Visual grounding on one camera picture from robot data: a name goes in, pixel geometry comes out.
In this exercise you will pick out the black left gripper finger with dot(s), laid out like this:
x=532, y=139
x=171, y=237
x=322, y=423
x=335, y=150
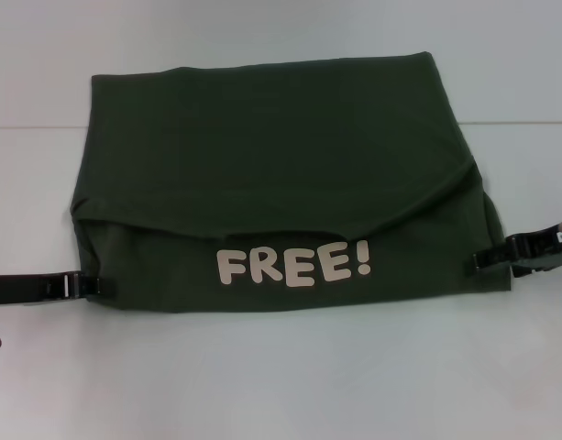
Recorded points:
x=99, y=288

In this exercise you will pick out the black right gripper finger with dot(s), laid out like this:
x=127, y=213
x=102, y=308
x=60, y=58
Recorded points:
x=491, y=282

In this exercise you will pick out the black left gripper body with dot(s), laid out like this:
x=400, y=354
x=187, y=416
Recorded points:
x=24, y=282

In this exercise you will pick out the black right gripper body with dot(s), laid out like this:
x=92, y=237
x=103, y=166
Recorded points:
x=546, y=254

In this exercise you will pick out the dark green t-shirt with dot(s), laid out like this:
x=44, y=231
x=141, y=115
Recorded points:
x=285, y=183

